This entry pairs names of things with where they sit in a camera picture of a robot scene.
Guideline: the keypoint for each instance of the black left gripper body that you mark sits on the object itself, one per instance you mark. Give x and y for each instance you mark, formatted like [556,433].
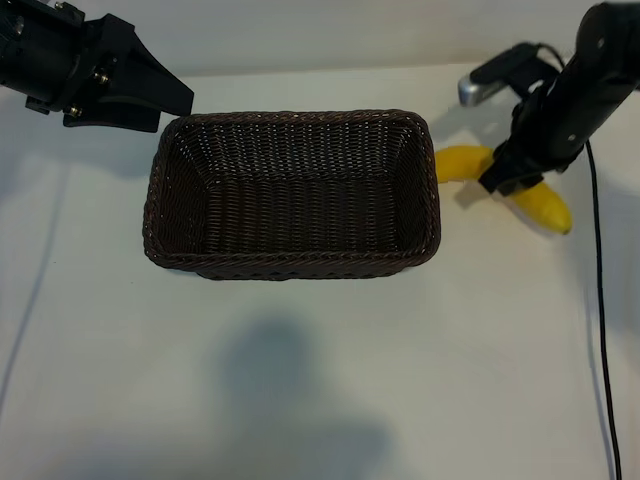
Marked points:
[45,55]

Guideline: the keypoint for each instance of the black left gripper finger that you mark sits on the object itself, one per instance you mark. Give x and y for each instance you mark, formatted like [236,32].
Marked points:
[155,85]
[125,117]

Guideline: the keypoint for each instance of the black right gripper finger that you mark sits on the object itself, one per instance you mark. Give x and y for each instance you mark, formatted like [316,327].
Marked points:
[497,172]
[525,184]

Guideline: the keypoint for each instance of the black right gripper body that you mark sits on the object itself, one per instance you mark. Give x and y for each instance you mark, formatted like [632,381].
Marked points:
[580,100]

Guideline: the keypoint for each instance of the yellow banana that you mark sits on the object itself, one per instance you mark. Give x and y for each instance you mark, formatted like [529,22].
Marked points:
[460,162]

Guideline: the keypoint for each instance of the dark brown wicker basket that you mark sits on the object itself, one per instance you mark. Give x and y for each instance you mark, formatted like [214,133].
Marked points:
[300,150]

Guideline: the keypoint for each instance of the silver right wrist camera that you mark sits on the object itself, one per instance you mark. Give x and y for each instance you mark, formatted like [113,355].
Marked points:
[500,67]

